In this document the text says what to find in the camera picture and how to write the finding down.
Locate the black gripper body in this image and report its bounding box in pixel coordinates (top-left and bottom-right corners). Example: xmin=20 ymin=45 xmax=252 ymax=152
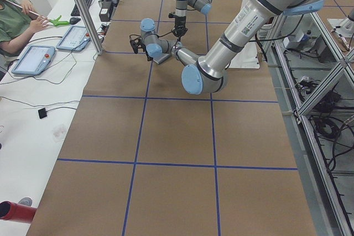
xmin=129 ymin=34 xmax=153 ymax=61
xmin=168 ymin=12 xmax=188 ymax=36

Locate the seated person's hand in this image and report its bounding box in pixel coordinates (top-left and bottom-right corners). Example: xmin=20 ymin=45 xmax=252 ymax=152
xmin=28 ymin=15 xmax=50 ymax=34

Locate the black box with label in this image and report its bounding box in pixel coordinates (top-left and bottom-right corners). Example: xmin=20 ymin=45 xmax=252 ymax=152
xmin=99 ymin=1 xmax=114 ymax=22

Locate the far teach pendant tablet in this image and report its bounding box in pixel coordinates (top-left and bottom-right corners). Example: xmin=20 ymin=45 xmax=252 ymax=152
xmin=56 ymin=25 xmax=91 ymax=52

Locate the teach pendant tablet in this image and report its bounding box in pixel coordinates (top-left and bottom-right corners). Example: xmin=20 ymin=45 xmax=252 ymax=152
xmin=11 ymin=45 xmax=56 ymax=76
xmin=56 ymin=25 xmax=91 ymax=52

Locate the black keyboard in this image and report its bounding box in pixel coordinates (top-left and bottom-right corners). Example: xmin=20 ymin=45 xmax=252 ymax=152
xmin=70 ymin=0 xmax=96 ymax=17

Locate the black computer mouse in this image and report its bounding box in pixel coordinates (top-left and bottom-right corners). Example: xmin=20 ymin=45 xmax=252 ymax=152
xmin=69 ymin=17 xmax=81 ymax=25

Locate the green plastic tool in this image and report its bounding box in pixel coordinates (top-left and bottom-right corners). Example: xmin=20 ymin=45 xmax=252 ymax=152
xmin=48 ymin=15 xmax=70 ymax=27

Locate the near teach pendant tablet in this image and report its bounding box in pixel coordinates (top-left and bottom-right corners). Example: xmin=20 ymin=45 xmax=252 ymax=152
xmin=11 ymin=45 xmax=56 ymax=76

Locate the small black square pad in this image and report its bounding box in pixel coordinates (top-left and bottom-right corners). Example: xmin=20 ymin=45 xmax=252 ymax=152
xmin=38 ymin=108 xmax=48 ymax=119

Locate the red cylinder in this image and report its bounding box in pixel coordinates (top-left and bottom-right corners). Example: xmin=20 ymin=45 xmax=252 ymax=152
xmin=1 ymin=201 xmax=37 ymax=224

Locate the aluminium frame post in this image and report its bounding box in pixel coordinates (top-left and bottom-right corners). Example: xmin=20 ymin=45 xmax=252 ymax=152
xmin=74 ymin=0 xmax=103 ymax=55

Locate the aluminium frame rail structure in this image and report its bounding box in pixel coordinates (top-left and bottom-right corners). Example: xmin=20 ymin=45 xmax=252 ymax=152
xmin=263 ymin=6 xmax=353 ymax=235

